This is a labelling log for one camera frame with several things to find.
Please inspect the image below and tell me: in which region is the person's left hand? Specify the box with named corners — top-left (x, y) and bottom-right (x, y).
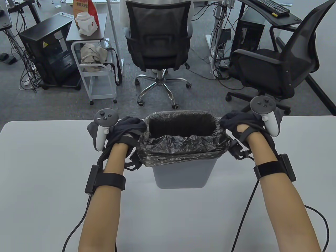
top-left (105, 116), bottom-right (147, 152)

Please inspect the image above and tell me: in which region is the person's right hand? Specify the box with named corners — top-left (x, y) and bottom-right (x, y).
top-left (220, 110), bottom-right (269, 148)

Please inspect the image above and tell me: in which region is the black plastic garbage bag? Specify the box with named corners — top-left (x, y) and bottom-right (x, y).
top-left (130, 110), bottom-right (233, 167)

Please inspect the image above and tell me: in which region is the person's right forearm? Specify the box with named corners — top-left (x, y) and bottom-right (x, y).
top-left (245, 131), bottom-right (322, 252)

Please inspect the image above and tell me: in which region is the black forearm band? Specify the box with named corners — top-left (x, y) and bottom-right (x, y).
top-left (85, 165), bottom-right (126, 195)
top-left (253, 154), bottom-right (296, 182)

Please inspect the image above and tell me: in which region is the beige cloth bag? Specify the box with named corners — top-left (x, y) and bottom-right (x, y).
top-left (80, 43), bottom-right (109, 72)

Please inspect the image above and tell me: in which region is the white plastic bag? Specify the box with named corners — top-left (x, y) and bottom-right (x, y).
top-left (75, 12), bottom-right (99, 36)

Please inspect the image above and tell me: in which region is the orange paper bag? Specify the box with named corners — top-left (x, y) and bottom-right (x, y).
top-left (72, 0), bottom-right (99, 27)

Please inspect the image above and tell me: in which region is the grey handheld controller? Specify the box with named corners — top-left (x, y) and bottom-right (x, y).
top-left (249, 96), bottom-right (284, 138)
top-left (87, 108), bottom-right (118, 152)

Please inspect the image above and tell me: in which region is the grey plastic trash bin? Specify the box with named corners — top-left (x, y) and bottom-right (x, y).
top-left (152, 155), bottom-right (218, 189)

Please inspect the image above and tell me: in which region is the black computer tower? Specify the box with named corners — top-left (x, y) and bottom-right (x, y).
top-left (231, 13), bottom-right (265, 53)

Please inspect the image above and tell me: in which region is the black office chair chrome base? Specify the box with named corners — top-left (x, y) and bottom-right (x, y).
top-left (124, 0), bottom-right (193, 109)

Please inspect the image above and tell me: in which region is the white rolling cart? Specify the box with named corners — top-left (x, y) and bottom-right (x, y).
top-left (66, 13), bottom-right (118, 105)

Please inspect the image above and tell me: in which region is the black glass computer cabinet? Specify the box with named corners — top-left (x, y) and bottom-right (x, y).
top-left (19, 13), bottom-right (82, 91)

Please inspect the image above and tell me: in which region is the black keyboard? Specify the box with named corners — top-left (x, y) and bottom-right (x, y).
top-left (251, 0), bottom-right (291, 17)

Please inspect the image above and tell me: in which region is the black foot pedal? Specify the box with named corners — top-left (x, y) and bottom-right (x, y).
top-left (0, 52), bottom-right (18, 65)

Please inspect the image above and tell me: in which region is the black floor cable bundle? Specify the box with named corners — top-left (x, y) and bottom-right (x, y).
top-left (5, 26), bottom-right (40, 93)
top-left (202, 0), bottom-right (247, 91)

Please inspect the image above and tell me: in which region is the black sensor cable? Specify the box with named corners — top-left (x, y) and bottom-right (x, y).
top-left (231, 180), bottom-right (330, 252)
top-left (62, 193), bottom-right (92, 252)

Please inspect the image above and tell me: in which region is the white desk frame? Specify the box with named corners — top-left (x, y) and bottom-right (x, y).
top-left (92, 0), bottom-right (229, 79)

